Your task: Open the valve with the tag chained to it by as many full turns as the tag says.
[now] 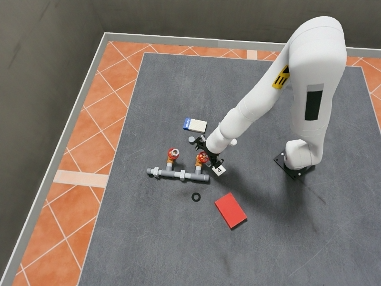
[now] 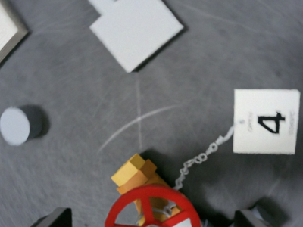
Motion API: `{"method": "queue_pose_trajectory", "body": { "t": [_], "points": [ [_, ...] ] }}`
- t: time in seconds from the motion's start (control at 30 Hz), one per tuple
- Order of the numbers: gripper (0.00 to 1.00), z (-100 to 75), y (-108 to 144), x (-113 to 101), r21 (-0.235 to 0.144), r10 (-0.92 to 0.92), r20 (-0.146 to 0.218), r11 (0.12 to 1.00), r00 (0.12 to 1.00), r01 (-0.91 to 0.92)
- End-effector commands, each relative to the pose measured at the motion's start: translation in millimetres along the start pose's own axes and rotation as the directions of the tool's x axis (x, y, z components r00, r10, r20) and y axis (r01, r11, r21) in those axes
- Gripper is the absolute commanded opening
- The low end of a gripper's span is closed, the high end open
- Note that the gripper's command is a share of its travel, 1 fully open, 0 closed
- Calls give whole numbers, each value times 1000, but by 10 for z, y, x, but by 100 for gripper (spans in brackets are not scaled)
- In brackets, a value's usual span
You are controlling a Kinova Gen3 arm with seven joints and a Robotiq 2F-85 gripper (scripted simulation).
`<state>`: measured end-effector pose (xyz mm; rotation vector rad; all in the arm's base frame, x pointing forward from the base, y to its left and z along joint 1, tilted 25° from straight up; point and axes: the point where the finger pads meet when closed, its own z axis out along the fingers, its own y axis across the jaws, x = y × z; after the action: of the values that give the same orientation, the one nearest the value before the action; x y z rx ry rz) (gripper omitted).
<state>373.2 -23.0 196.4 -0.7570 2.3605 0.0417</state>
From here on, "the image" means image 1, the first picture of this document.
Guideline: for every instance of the white tag on silver chain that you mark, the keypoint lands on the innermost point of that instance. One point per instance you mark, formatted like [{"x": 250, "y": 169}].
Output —
[{"x": 219, "y": 170}]

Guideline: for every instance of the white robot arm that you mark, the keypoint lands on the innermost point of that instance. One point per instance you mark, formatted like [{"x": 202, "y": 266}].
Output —
[{"x": 313, "y": 60}]

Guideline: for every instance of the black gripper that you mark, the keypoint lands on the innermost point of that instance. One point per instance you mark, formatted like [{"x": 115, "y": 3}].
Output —
[{"x": 213, "y": 157}]

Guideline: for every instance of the grey pipe tee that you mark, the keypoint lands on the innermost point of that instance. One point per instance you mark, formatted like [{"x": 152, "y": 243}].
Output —
[{"x": 182, "y": 175}]

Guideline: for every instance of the red flat rectangular pad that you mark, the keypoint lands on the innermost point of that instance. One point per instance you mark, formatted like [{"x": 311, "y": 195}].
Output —
[{"x": 230, "y": 210}]

